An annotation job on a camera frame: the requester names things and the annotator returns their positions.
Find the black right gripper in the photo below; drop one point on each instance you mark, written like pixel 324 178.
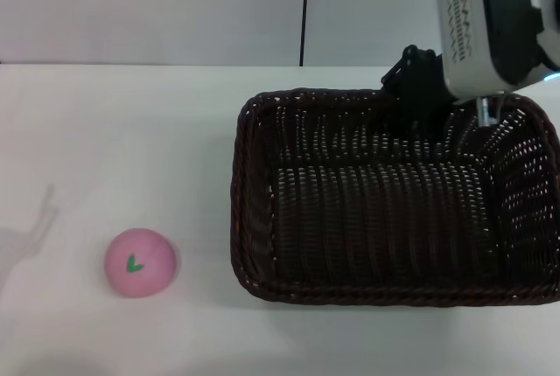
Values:
pixel 431 81

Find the dark brown woven basket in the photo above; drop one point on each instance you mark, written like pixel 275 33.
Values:
pixel 380 227

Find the pink ball with green mark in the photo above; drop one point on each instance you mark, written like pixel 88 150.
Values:
pixel 140 262

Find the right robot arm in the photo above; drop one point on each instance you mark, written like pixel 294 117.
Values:
pixel 509 13

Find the right gripper metal connector plug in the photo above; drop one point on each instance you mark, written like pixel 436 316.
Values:
pixel 483 111

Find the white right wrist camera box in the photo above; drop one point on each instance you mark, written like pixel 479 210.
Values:
pixel 464 22

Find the black vertical wall strip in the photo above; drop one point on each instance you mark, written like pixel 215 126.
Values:
pixel 303 9

